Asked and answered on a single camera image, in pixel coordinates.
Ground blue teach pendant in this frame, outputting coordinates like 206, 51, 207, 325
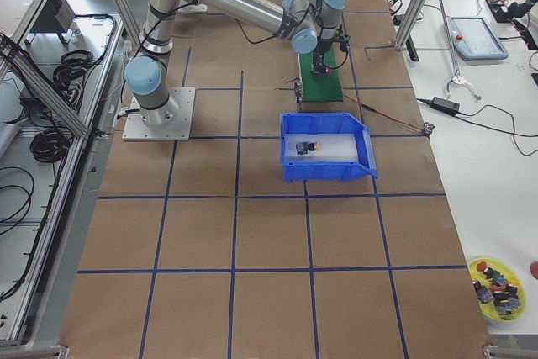
448, 17, 509, 61

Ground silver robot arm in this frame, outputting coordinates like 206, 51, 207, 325
139, 0, 350, 103

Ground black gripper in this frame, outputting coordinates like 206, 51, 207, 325
313, 24, 350, 66

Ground right blue plastic bin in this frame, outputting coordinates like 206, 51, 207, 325
280, 113, 378, 182

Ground red black conveyor wires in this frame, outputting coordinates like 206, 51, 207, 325
343, 95, 434, 137

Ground grey reach grabber tool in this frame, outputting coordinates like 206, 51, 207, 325
438, 0, 482, 101

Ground yellow push button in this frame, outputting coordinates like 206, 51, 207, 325
295, 141, 320, 156

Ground black power adapter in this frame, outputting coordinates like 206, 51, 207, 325
431, 97, 460, 116

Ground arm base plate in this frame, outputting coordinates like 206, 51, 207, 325
123, 87, 196, 141

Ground green conveyor belt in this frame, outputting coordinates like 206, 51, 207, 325
294, 53, 343, 103

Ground yellow plate of buttons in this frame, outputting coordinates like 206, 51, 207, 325
467, 257, 526, 322

